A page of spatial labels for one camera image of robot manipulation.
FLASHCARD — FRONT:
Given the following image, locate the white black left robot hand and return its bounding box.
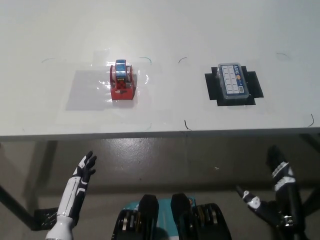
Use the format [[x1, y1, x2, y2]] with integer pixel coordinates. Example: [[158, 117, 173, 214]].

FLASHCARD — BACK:
[[56, 150, 98, 222]]

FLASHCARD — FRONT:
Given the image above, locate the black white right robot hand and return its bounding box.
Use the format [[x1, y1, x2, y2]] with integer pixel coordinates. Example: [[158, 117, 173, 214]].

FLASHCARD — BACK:
[[235, 144, 301, 227]]

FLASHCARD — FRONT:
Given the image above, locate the red tape dispenser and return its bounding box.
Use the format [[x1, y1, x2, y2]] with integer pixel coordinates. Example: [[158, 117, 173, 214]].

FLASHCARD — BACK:
[[109, 59, 136, 102]]

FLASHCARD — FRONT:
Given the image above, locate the black tape patch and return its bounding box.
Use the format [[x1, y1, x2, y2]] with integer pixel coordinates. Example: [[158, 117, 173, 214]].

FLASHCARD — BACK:
[[204, 65, 265, 108]]

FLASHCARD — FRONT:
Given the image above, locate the black table leg bar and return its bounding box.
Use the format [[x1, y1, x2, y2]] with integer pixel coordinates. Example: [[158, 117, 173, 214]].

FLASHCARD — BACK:
[[0, 184, 36, 230], [302, 185, 320, 216]]

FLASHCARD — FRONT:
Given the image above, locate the grey table leg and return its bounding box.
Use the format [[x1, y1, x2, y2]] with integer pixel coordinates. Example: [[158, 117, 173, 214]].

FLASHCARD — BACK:
[[36, 141, 59, 210]]

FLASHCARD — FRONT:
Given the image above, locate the black floor plate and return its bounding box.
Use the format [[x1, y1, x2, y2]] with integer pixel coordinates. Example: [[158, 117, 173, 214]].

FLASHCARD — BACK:
[[31, 207, 60, 231]]

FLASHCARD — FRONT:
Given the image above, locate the clear plastic film sheet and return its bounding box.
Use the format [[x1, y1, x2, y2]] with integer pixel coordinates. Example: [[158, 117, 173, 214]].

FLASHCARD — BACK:
[[56, 48, 153, 126]]

